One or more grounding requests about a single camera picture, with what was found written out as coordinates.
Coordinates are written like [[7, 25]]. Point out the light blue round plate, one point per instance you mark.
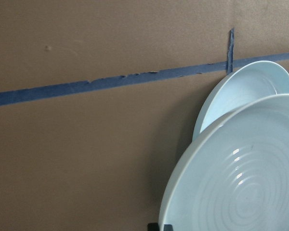
[[243, 183], [243, 89]]

